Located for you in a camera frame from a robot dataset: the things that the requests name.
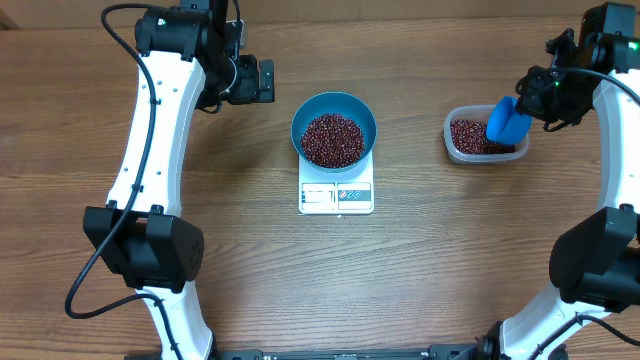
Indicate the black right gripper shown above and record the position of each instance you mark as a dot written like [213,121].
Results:
[532,104]

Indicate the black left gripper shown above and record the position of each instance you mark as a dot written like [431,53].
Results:
[251,91]

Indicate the blue plastic measuring scoop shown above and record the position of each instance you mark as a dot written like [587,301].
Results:
[506,125]

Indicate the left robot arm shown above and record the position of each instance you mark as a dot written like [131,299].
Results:
[189,58]

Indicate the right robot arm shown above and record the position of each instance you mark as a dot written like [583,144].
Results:
[593,269]

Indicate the blue metal bowl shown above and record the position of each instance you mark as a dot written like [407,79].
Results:
[341,103]

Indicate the red beans in bowl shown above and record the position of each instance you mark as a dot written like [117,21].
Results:
[333,141]

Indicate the white digital kitchen scale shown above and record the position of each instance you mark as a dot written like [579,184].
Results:
[336,192]

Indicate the red adzuki beans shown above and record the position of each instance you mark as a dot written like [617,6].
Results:
[469,137]

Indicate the clear plastic container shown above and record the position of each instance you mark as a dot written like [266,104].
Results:
[479,113]

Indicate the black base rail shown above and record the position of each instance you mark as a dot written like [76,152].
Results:
[434,352]

